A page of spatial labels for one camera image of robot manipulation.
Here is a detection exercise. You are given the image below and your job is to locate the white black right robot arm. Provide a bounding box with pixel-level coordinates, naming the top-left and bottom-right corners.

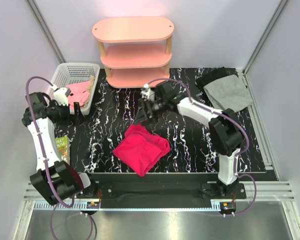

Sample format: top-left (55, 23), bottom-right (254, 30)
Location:
top-left (133, 78), bottom-right (249, 199)

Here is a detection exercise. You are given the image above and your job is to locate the green treehouse book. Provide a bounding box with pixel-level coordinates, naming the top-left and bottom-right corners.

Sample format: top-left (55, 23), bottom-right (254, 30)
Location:
top-left (55, 136), bottom-right (71, 165)

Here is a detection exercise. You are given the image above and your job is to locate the grey folded t-shirt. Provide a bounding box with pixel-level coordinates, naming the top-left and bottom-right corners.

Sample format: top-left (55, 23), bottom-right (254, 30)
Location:
top-left (203, 74), bottom-right (253, 113)

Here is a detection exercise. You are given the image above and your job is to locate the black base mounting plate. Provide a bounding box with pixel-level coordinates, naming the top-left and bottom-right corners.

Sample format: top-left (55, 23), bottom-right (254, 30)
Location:
top-left (83, 173), bottom-right (247, 210)

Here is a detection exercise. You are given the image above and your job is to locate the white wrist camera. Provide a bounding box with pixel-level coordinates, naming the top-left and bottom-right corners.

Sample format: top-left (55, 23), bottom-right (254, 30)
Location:
top-left (53, 87), bottom-right (71, 106)
top-left (141, 83), bottom-right (155, 102)

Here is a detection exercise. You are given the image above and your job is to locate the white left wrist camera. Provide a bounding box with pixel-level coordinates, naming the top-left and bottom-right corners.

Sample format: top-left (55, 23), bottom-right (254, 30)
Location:
top-left (53, 87), bottom-right (71, 106)

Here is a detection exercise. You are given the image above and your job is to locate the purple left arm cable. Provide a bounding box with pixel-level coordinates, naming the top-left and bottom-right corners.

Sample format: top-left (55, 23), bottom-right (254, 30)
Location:
top-left (25, 76), bottom-right (98, 240)

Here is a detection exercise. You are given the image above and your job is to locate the beige cloth in basket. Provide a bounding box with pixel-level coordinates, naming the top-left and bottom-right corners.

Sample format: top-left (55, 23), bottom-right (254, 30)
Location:
top-left (81, 75), bottom-right (96, 108)

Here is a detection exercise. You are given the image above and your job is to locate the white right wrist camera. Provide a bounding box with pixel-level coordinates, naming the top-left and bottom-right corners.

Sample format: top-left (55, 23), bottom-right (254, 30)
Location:
top-left (141, 83), bottom-right (155, 102)

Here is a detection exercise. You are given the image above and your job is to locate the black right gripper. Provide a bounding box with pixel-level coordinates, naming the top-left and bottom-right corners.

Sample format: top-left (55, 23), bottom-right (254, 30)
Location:
top-left (133, 97), bottom-right (168, 128)

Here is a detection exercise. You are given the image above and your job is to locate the aluminium frame rail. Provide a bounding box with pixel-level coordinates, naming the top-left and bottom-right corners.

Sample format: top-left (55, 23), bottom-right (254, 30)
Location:
top-left (23, 181), bottom-right (296, 218)

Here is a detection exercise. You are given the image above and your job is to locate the light pink cloth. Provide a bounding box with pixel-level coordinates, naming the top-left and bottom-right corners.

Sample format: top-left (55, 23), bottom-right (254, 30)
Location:
top-left (66, 81), bottom-right (90, 107)

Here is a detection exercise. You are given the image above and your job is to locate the white plastic basket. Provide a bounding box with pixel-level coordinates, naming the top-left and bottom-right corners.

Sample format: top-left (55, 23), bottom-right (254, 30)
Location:
top-left (50, 62), bottom-right (100, 115)

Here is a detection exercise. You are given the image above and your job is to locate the pink three-tier shelf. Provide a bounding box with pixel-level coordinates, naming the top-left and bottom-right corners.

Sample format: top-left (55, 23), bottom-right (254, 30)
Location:
top-left (92, 16), bottom-right (174, 89)

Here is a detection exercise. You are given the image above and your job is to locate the black folded t-shirt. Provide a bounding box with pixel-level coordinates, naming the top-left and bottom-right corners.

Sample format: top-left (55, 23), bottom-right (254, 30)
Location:
top-left (195, 66), bottom-right (238, 88)

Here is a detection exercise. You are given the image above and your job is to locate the red t-shirt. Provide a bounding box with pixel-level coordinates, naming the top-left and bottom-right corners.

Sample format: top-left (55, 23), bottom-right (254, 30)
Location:
top-left (112, 124), bottom-right (171, 177)

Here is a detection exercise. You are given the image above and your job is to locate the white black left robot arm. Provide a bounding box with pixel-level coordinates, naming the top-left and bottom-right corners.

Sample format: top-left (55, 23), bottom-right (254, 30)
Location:
top-left (21, 92), bottom-right (98, 206)

